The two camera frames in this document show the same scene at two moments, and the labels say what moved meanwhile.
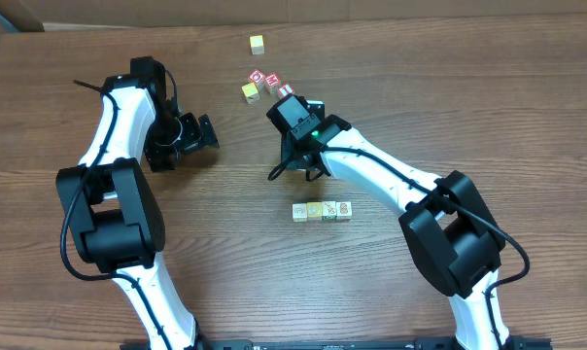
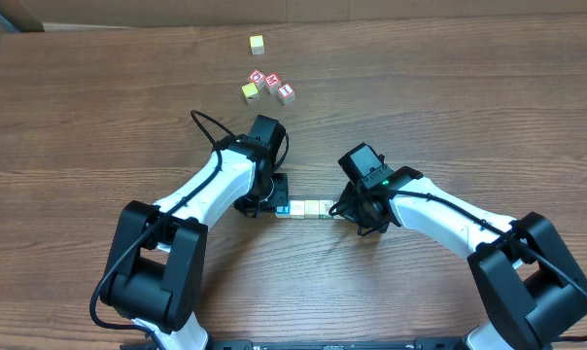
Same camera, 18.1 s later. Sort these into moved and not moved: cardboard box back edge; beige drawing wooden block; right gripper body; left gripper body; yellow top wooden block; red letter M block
Moved: right gripper body; left gripper body
Not moved: cardboard box back edge; beige drawing wooden block; yellow top wooden block; red letter M block
